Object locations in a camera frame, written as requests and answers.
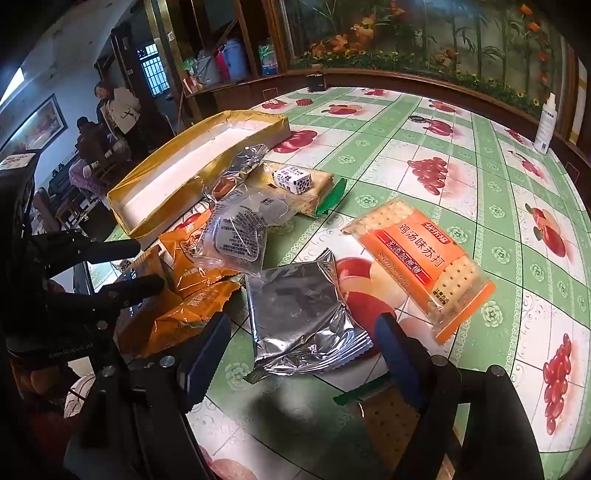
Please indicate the blue thermos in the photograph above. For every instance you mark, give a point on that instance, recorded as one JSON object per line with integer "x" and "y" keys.
{"x": 236, "y": 60}

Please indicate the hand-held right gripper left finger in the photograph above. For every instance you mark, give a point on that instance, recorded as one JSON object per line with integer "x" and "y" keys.
{"x": 210, "y": 364}

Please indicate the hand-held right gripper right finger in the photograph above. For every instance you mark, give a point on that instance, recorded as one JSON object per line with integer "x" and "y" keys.
{"x": 397, "y": 364}

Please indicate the large silver foil packet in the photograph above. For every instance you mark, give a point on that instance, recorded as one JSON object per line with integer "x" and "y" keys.
{"x": 295, "y": 314}

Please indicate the small silver foil packet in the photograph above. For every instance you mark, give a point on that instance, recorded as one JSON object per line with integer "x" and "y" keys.
{"x": 244, "y": 161}

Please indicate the barred window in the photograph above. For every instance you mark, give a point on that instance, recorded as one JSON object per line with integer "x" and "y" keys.
{"x": 152, "y": 69}

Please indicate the clear packet with black print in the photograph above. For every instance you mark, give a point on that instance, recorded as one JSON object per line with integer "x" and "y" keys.
{"x": 235, "y": 230}

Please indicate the fruit print green tablecloth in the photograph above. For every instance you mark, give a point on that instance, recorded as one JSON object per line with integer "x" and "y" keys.
{"x": 461, "y": 207}

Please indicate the white spray bottle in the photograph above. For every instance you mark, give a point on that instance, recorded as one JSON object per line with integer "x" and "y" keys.
{"x": 545, "y": 124}

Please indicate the yellow cardboard box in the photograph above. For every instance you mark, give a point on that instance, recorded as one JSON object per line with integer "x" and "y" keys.
{"x": 194, "y": 157}

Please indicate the small black object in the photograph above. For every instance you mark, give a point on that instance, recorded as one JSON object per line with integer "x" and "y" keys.
{"x": 316, "y": 82}

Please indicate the orange label cracker packet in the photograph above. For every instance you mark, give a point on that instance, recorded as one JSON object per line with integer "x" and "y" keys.
{"x": 425, "y": 263}

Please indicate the flower wall mural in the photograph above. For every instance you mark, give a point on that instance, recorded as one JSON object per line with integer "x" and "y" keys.
{"x": 415, "y": 37}

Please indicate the framed wall picture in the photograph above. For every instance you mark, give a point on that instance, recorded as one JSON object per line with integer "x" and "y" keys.
{"x": 37, "y": 122}

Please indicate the brown orange snack packet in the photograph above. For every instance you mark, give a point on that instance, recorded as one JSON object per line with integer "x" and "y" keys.
{"x": 152, "y": 308}

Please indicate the green cracker packet yellow label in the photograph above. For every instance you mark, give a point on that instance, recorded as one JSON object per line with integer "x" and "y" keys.
{"x": 321, "y": 194}

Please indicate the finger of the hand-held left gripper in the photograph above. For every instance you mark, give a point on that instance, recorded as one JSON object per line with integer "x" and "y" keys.
{"x": 101, "y": 248}
{"x": 134, "y": 288}

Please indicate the small white dotted cube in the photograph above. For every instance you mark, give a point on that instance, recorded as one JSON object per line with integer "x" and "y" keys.
{"x": 291, "y": 181}

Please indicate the wrapped bottle pack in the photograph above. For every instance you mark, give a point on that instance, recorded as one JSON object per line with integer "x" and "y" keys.
{"x": 268, "y": 57}

